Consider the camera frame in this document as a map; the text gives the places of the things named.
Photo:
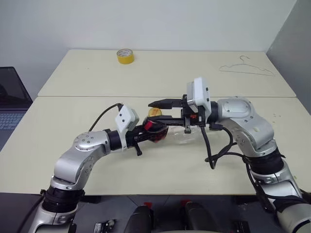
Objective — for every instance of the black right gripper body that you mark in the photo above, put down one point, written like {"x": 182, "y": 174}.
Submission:
{"x": 188, "y": 120}

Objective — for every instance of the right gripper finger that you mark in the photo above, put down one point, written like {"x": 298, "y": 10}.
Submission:
{"x": 175, "y": 121}
{"x": 167, "y": 103}

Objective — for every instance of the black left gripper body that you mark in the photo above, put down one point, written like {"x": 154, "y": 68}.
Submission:
{"x": 132, "y": 139}

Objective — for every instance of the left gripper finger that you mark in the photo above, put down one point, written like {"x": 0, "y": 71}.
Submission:
{"x": 146, "y": 122}
{"x": 145, "y": 139}

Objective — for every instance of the dark drink bottle red label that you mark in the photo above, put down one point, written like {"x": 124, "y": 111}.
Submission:
{"x": 159, "y": 132}

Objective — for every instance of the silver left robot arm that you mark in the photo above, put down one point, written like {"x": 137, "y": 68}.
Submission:
{"x": 73, "y": 162}

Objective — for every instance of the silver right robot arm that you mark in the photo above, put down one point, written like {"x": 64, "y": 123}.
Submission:
{"x": 252, "y": 126}

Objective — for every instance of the yellow tape roll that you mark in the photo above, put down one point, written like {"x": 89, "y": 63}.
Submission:
{"x": 125, "y": 57}

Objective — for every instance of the dark rounded shape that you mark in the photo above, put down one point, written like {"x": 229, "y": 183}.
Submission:
{"x": 142, "y": 218}

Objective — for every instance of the dark laptop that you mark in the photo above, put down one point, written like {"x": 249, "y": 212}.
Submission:
{"x": 12, "y": 102}

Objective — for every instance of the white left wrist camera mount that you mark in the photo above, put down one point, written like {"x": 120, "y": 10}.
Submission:
{"x": 126, "y": 117}

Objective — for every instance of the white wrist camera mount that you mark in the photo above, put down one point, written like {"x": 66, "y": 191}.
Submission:
{"x": 126, "y": 117}
{"x": 200, "y": 92}

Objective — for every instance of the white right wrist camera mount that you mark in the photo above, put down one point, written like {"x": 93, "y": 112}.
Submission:
{"x": 200, "y": 92}

